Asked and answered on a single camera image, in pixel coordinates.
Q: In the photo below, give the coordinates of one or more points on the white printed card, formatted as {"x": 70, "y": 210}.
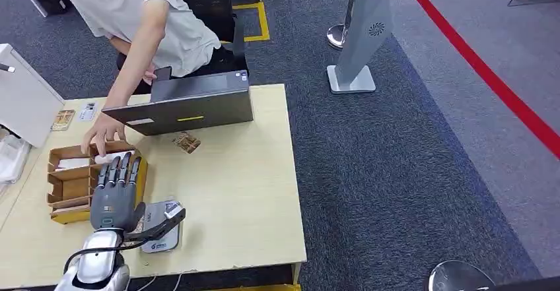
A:
{"x": 88, "y": 111}

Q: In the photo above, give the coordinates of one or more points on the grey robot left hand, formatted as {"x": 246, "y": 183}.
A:
{"x": 113, "y": 206}

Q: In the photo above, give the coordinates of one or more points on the person's right hand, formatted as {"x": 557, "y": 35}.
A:
{"x": 149, "y": 75}

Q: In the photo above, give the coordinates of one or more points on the yellow floor strip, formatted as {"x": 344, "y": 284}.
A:
{"x": 258, "y": 287}

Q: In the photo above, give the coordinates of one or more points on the chrome stanchion post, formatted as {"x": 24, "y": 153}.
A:
{"x": 336, "y": 36}

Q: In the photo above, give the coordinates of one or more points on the grey card reader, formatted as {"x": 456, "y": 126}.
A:
{"x": 154, "y": 214}

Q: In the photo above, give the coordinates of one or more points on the yellow floor tape square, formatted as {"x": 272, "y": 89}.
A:
{"x": 263, "y": 20}

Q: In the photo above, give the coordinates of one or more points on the person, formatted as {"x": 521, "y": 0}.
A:
{"x": 183, "y": 40}

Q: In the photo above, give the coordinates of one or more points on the white cabinet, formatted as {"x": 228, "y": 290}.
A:
{"x": 24, "y": 101}

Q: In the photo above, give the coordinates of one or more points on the white card stack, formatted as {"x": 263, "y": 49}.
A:
{"x": 109, "y": 157}
{"x": 72, "y": 164}

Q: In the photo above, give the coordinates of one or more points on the grey sign stand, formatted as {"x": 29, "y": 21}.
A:
{"x": 363, "y": 40}

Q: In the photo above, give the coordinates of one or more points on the black camera bracket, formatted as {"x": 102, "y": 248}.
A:
{"x": 157, "y": 230}

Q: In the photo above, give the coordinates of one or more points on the pale desk leg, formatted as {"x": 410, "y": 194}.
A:
{"x": 296, "y": 273}

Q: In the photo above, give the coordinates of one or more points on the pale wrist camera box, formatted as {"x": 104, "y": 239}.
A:
{"x": 173, "y": 212}

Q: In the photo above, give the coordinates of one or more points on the grey laptop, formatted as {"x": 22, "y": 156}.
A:
{"x": 192, "y": 105}

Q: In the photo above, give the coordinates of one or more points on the white plastic bag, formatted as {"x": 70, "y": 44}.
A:
{"x": 12, "y": 158}

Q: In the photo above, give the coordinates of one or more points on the person's left hand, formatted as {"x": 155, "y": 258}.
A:
{"x": 107, "y": 129}

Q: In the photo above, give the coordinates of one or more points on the red floor tape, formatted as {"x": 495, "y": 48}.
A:
{"x": 481, "y": 68}

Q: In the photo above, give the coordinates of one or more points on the wooden card box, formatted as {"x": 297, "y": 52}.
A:
{"x": 70, "y": 188}

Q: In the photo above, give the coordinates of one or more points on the round chrome base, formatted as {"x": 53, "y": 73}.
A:
{"x": 457, "y": 278}

